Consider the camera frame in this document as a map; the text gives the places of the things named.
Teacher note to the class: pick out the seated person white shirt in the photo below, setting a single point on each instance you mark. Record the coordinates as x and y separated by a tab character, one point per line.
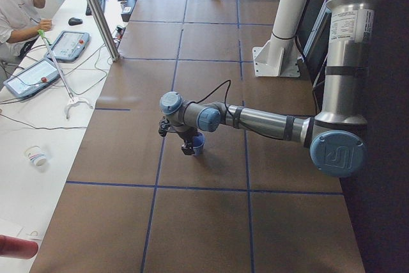
20	24

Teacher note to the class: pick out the aluminium frame post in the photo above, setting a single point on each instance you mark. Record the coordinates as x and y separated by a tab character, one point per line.
104	30

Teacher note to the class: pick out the teach pendant near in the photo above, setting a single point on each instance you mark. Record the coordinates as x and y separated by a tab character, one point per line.
32	79

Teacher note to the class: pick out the blue ribbed plastic cup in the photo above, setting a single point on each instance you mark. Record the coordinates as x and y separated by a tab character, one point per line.
198	143

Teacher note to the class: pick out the red cylinder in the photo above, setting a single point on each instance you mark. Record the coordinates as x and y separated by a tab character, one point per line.
12	247

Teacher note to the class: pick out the black computer mouse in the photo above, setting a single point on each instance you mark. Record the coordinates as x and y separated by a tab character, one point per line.
74	21

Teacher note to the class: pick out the teach pendant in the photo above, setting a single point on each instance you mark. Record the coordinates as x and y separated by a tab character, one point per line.
32	79
69	45

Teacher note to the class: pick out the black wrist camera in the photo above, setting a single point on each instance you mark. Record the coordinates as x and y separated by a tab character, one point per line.
164	126

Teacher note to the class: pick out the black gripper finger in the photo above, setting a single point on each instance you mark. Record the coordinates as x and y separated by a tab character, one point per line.
187	149

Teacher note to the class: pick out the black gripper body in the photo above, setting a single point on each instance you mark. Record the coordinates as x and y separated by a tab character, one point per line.
188	134

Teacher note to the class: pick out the white pedestal column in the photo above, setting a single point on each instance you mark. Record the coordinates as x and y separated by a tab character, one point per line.
279	55

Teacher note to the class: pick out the reacher grabber tool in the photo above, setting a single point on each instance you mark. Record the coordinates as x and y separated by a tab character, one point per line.
73	100

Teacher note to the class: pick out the teach pendant far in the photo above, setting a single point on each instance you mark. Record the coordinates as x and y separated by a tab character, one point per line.
69	45

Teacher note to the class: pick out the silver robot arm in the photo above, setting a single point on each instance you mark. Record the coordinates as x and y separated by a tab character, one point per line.
334	136

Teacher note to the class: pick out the white paper cup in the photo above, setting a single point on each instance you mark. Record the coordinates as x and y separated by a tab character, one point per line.
36	156

